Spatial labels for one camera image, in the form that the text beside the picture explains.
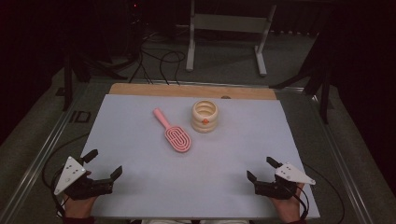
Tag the cream ribbed cup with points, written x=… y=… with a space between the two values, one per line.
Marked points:
x=204 y=124

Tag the pale lilac board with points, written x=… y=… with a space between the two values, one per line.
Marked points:
x=199 y=174

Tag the person's right hand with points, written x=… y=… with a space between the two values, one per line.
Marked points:
x=289 y=208

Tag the black tripod stand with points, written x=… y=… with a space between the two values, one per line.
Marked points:
x=324 y=93
x=67 y=84

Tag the pink hairbrush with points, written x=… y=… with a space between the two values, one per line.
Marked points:
x=177 y=140

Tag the person's left hand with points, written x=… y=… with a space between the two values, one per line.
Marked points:
x=79 y=207

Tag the white metal stand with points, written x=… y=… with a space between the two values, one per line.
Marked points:
x=230 y=23

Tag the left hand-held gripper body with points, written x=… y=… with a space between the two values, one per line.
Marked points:
x=70 y=175

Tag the aluminium floor rail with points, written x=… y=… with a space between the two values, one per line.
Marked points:
x=342 y=174
x=40 y=158

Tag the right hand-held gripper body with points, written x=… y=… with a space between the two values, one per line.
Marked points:
x=277 y=188

